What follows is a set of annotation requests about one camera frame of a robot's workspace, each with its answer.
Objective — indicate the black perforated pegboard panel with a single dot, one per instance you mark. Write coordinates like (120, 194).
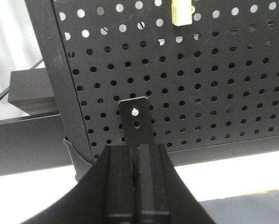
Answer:
(212, 86)

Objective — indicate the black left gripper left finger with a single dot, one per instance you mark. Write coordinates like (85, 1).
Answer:
(104, 195)

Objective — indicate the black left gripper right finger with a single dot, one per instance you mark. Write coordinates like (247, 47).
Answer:
(161, 197)

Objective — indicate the black pegboard clamp bracket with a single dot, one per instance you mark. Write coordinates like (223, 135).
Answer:
(136, 121)

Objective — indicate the grey curtain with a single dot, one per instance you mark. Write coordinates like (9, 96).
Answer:
(19, 49)

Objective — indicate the black box on desk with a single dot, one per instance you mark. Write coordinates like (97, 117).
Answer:
(31, 92)

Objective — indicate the white standing desk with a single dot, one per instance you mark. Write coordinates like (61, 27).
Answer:
(237, 183)

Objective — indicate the cream white switch block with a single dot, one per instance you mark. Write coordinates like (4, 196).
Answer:
(182, 12)

